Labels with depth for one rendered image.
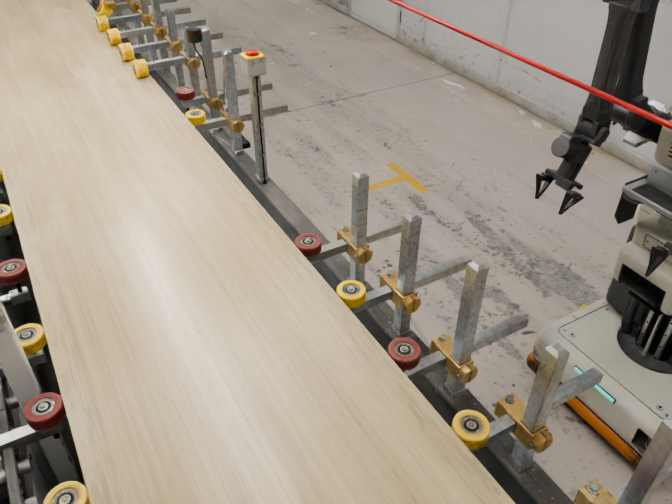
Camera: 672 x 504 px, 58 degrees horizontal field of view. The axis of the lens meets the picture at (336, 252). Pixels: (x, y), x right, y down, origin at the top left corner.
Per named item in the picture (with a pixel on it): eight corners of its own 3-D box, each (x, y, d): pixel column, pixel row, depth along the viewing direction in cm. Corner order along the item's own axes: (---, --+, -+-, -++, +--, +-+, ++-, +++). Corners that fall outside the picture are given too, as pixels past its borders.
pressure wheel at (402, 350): (405, 396, 149) (409, 365, 142) (378, 380, 153) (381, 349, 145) (423, 377, 154) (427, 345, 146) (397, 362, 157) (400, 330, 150)
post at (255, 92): (265, 176, 249) (257, 70, 222) (270, 181, 246) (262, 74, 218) (255, 179, 248) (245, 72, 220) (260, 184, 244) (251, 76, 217)
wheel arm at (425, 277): (463, 263, 186) (465, 252, 184) (470, 269, 184) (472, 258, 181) (341, 311, 169) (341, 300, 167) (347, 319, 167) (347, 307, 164)
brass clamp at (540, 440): (511, 404, 146) (515, 390, 143) (552, 446, 137) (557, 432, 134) (491, 414, 144) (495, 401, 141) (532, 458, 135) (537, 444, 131)
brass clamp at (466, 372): (445, 344, 165) (447, 331, 162) (478, 378, 155) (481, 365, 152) (427, 352, 162) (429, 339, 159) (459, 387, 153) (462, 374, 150)
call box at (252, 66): (259, 70, 223) (257, 49, 219) (266, 76, 219) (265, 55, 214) (241, 73, 221) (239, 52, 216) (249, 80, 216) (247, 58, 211)
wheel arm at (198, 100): (270, 88, 290) (269, 79, 288) (273, 90, 288) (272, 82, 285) (182, 107, 273) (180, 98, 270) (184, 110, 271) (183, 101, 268)
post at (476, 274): (453, 392, 166) (479, 255, 137) (461, 401, 164) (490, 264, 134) (443, 397, 165) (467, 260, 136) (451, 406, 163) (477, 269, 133)
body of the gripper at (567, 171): (568, 189, 174) (581, 165, 171) (542, 173, 181) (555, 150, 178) (580, 191, 177) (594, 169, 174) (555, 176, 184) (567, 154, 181)
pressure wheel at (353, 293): (343, 332, 166) (344, 301, 159) (331, 313, 172) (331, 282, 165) (369, 323, 169) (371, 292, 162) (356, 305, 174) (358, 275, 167)
